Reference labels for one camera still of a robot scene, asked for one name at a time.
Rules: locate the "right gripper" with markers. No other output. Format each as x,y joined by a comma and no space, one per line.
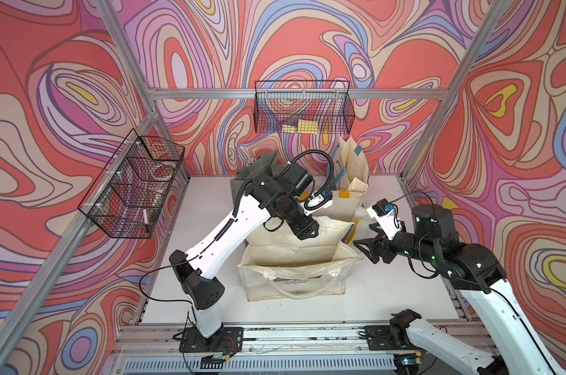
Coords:
382,243

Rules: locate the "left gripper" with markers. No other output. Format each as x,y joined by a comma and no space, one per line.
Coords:
306,228

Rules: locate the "cream canvas tote bag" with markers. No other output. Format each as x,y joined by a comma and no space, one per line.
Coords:
278,265

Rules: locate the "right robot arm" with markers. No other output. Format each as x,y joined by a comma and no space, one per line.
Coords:
474,271

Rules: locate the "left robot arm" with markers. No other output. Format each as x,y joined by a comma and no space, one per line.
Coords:
262,195

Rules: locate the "olive green fabric bag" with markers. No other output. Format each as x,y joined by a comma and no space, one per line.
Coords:
265,164

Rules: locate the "yellow sticky notes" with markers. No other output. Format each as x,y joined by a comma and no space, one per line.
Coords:
301,127

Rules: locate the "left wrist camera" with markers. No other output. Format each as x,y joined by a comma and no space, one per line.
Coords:
321,201

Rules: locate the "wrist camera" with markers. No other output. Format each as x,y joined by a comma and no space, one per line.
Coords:
385,214
321,201

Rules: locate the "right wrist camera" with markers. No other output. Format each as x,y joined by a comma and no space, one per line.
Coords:
385,214

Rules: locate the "white bag yellow handles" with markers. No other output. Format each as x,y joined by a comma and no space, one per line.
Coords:
347,206

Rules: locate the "beige bag blue handles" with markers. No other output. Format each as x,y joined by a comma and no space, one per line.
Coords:
351,170

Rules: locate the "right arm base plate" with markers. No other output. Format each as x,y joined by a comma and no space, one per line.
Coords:
386,338

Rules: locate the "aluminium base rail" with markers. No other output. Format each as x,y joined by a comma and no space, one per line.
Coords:
270,348

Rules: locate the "black wire basket back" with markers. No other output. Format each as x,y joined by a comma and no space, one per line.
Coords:
281,102

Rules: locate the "black wire basket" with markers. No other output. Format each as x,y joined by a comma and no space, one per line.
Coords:
127,199
281,102

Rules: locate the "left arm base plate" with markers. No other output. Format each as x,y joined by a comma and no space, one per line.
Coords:
226,340

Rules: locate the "black wire basket left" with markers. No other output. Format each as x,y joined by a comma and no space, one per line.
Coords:
127,199

